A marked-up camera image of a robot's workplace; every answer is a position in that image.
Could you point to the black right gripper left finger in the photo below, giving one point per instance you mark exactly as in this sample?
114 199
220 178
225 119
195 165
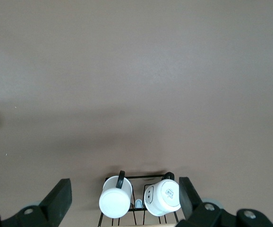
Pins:
53 201

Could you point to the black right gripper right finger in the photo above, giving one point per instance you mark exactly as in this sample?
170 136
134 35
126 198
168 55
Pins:
209 216

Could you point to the white mug with face print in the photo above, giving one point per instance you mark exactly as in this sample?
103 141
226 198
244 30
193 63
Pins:
161 196

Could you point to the plain white mug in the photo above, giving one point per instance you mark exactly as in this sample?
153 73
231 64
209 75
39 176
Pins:
115 201

